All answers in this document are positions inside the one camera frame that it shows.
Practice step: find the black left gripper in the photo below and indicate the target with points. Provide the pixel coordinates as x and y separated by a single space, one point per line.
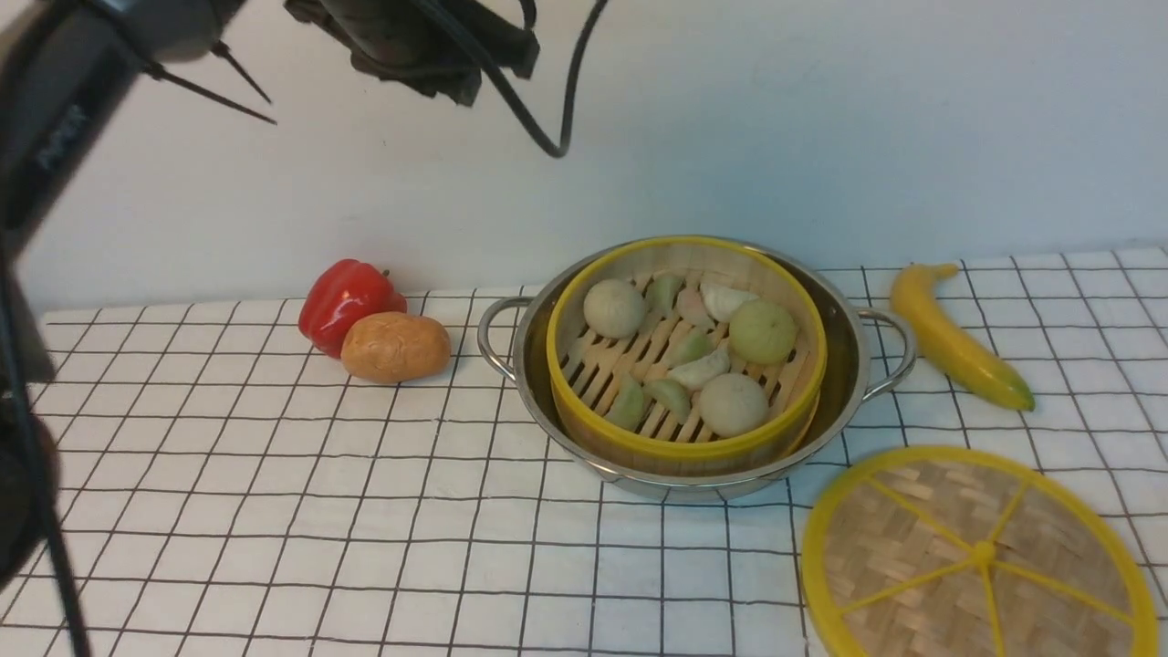
394 40

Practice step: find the yellow-rimmed bamboo steamer basket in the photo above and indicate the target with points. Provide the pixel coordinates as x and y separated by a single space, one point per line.
585 369

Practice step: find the yellow woven bamboo steamer lid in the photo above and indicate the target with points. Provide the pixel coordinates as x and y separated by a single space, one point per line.
941 551

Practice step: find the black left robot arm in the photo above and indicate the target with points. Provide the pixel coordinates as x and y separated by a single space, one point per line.
67 67

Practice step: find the red bell pepper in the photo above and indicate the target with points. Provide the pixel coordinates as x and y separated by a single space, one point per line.
345 293

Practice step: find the brown potato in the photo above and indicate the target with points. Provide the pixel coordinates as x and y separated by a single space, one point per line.
392 347

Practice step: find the white round bun left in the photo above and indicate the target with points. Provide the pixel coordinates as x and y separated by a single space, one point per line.
614 308

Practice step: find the white round bun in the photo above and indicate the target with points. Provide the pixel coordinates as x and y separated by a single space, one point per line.
732 404
614 308

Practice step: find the green dumpling upper left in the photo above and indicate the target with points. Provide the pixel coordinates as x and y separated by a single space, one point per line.
661 293

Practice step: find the green dumpling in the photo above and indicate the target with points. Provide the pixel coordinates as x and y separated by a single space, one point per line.
661 293
693 346
672 396
629 406

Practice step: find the pink dumpling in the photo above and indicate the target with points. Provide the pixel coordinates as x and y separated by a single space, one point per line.
690 307

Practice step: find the green dumpling centre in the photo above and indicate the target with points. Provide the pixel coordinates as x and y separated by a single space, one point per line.
693 346

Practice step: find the green dumpling bottom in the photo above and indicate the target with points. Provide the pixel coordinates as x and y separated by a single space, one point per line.
629 406

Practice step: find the pale white dumpling centre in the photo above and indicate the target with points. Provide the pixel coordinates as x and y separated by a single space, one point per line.
695 374

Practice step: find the green dumpling lower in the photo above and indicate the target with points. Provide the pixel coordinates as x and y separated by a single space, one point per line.
672 396

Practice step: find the green round bun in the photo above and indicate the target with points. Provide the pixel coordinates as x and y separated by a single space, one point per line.
762 332

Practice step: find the white checkered tablecloth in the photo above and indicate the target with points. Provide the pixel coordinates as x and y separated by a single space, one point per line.
228 492

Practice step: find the white round bun right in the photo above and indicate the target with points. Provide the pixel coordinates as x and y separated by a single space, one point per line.
732 404

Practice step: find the yellow banana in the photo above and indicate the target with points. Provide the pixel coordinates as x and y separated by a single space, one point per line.
951 349

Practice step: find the stainless steel two-handled pot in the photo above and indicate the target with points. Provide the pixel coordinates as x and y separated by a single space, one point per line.
870 352

